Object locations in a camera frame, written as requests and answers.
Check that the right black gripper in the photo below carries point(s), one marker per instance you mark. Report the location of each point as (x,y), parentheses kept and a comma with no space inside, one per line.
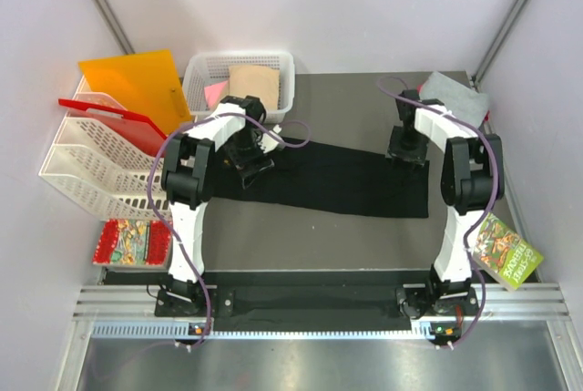
(395,149)

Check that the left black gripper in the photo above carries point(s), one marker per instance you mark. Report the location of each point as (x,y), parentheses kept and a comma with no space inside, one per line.
(244,165)

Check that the black t shirt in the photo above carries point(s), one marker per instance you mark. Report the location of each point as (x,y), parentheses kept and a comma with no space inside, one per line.
(340,180)

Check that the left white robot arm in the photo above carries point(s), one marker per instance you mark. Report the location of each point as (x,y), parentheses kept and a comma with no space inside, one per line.
(228,139)

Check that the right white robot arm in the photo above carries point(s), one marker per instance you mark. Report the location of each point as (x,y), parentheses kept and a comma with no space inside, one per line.
(471,182)

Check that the pink item in basket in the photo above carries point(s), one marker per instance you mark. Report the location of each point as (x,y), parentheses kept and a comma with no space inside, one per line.
(215,93)

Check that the folded grey t shirt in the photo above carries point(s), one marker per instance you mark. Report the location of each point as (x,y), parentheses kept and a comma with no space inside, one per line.
(465,103)

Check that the tan folded t shirt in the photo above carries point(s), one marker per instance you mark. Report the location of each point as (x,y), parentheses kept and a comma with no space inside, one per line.
(256,81)

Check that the white plastic basket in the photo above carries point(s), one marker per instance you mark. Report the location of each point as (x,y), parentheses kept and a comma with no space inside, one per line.
(209,68)

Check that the red plastic folder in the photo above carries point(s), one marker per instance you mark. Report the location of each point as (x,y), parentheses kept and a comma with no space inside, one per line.
(137,129)

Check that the orange plastic folder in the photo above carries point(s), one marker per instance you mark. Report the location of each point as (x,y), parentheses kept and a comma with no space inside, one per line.
(145,83)

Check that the white file rack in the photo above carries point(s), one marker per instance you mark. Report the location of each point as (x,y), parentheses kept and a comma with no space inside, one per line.
(99,170)

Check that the green book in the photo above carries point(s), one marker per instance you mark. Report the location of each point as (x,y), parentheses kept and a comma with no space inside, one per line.
(503,254)

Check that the red comic book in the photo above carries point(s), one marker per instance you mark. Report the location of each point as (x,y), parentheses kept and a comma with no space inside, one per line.
(127,244)

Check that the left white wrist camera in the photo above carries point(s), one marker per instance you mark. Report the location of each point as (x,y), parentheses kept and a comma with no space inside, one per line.
(273,138)

